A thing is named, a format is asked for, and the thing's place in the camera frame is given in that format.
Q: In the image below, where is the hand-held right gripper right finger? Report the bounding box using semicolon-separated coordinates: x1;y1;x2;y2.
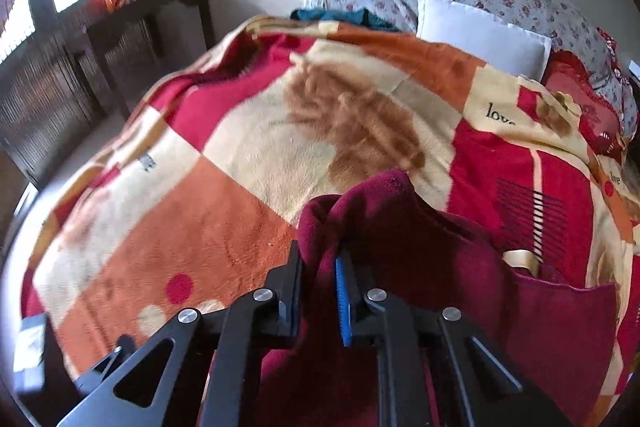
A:
334;252;576;427

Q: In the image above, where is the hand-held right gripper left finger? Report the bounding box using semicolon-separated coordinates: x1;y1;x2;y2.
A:
55;239;306;427

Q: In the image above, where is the maroon fleece garment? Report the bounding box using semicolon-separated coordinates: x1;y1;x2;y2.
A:
257;169;618;427

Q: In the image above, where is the printed red orange blanket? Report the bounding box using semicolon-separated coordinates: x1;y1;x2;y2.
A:
20;14;640;427

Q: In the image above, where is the dark wooden lattice cabinet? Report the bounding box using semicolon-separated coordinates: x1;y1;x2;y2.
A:
0;22;108;188

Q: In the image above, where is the teal cloth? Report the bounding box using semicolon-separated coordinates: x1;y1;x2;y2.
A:
290;7;401;32

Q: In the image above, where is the white pillow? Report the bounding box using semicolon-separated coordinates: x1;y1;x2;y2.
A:
416;0;553;82

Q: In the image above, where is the red cushion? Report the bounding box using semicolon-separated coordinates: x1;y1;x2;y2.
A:
542;49;628;164

